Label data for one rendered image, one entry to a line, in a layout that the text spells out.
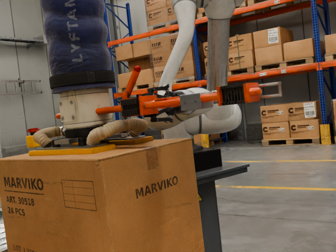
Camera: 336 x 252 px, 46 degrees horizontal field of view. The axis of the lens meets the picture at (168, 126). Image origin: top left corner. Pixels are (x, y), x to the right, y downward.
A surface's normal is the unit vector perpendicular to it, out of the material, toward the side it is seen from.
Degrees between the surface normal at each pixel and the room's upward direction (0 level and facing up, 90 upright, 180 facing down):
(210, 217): 90
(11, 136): 90
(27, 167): 90
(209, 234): 90
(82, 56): 79
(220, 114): 110
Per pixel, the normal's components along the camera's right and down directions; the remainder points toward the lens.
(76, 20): 0.22, -0.31
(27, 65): 0.81, -0.07
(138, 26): -0.57, 0.11
